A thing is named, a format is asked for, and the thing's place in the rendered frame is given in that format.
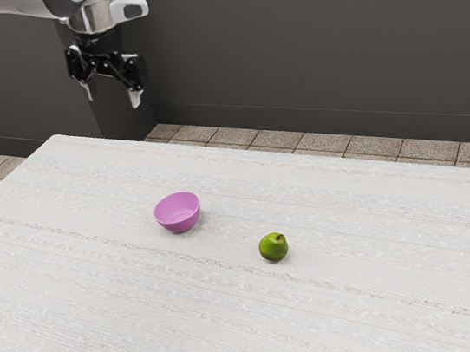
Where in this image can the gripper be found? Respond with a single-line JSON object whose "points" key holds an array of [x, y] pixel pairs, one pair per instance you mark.
{"points": [[100, 52]]}

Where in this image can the purple bowl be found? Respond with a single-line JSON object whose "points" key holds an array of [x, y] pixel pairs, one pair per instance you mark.
{"points": [[177, 212]]}

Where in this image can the green pear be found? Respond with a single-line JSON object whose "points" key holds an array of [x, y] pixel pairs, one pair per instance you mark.
{"points": [[273, 247]]}

